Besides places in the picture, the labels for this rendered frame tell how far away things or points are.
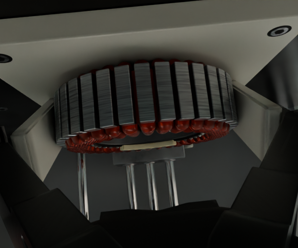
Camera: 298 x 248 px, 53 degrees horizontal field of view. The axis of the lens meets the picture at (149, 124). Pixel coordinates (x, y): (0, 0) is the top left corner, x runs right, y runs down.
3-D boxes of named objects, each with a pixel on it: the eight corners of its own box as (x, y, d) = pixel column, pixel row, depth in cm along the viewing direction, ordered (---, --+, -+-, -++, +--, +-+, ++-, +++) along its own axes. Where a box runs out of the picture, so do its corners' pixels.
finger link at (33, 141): (39, 191, 14) (23, 193, 14) (68, 138, 21) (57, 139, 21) (25, 132, 13) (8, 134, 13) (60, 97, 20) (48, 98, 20)
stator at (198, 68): (21, 65, 14) (23, 143, 13) (257, 42, 14) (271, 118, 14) (77, 114, 25) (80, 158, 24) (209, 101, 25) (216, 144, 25)
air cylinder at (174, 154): (108, 113, 31) (112, 166, 30) (179, 106, 32) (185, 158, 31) (114, 122, 36) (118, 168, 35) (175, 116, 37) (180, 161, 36)
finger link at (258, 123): (266, 108, 14) (283, 106, 14) (224, 80, 20) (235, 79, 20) (264, 167, 15) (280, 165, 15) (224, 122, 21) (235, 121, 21)
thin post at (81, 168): (66, 104, 26) (73, 222, 24) (84, 102, 26) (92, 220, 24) (71, 108, 28) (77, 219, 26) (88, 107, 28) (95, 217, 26)
